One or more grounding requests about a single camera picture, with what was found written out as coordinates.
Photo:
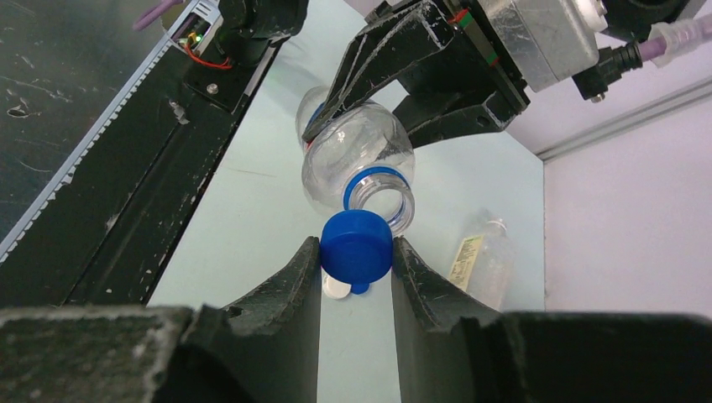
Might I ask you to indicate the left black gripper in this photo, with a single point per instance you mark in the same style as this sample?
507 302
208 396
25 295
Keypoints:
394 43

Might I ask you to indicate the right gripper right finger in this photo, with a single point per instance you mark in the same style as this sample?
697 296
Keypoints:
453 348

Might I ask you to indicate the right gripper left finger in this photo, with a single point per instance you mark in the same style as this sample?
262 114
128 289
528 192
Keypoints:
263 347

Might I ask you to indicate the small blue label bottle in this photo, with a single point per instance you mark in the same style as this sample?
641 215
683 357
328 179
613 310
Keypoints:
362 160

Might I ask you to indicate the blue bottle cap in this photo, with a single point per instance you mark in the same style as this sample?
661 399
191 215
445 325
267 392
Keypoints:
359 289
356 247

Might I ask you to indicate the yellow label clear bottle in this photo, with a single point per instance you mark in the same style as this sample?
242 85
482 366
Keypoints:
484 260

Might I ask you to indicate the white bottle cap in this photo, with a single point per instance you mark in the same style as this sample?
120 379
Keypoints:
335 289

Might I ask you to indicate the left circuit board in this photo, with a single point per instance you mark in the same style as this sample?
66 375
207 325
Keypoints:
195 34

